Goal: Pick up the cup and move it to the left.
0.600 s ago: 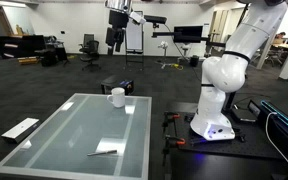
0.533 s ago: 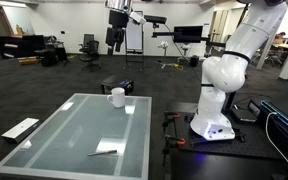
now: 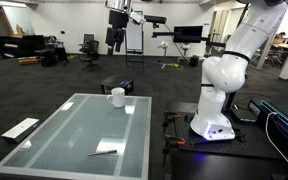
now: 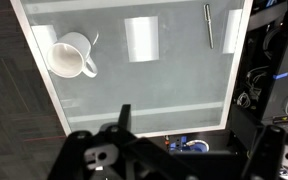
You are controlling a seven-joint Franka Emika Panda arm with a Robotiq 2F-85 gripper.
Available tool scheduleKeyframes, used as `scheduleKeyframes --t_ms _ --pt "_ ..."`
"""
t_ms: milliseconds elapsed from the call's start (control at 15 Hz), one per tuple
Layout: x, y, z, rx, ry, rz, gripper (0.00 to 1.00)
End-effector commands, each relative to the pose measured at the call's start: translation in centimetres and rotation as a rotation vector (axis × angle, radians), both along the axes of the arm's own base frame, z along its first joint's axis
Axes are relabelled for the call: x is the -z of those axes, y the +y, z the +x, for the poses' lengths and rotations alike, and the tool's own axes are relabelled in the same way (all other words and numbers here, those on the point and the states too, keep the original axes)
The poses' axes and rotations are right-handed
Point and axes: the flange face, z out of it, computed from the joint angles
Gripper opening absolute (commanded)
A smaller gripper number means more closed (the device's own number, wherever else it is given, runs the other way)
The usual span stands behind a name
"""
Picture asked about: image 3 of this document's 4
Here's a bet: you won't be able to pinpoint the black desk with clutter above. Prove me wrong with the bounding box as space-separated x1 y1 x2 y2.
43 34 69 63

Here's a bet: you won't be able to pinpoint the black mesh office chair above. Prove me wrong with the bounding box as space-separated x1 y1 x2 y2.
78 39 102 73

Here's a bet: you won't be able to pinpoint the orange black bar clamp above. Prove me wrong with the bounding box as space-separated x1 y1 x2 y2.
161 134 187 168
161 111 182 134

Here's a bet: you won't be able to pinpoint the seated person in background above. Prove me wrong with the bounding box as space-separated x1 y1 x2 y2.
273 31 287 45

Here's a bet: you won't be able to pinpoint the white cable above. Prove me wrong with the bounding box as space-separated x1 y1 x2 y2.
264 111 288 171

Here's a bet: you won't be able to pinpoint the black ottoman stool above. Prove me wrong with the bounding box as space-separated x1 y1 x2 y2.
33 48 59 68

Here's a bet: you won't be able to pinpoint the black vertical pole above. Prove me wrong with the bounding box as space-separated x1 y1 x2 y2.
223 3 252 113

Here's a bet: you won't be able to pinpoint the yellow cable on floor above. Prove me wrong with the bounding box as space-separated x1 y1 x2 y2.
160 62 185 71

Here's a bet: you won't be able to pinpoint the white flat box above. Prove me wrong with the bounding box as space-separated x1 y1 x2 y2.
1 117 41 144

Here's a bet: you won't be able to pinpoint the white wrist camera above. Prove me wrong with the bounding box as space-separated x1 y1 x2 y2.
129 10 147 25

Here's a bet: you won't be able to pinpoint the wooden yellow planks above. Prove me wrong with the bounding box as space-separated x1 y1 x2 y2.
17 56 40 65

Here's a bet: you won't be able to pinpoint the black low cabinet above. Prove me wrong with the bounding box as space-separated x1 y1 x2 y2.
0 34 47 59

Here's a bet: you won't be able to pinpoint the black box with blue label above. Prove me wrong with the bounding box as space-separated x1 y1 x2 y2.
100 74 135 96

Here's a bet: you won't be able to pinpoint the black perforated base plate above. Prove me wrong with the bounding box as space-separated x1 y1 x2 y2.
165 101 285 160

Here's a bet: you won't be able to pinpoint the white ceramic mug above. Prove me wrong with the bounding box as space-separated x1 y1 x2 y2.
106 87 126 109

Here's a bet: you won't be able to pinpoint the small tilted black screen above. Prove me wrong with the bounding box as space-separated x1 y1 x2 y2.
247 99 262 118

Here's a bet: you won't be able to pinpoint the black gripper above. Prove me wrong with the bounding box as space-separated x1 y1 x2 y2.
105 9 130 53

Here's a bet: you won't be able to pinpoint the white tripod stand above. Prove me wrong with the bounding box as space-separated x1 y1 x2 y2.
157 40 170 58

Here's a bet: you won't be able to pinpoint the grey high-back office chair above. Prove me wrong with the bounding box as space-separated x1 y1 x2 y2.
82 33 96 48

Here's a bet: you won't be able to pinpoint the black flat device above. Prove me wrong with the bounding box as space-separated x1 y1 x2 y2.
230 108 258 124

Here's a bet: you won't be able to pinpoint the black camera on mount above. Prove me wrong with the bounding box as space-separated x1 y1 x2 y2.
143 14 168 29

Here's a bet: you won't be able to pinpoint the black monitor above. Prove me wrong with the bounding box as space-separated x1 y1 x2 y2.
173 25 204 44

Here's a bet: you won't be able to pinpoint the black waste bin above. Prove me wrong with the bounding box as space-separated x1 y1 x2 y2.
189 54 201 68

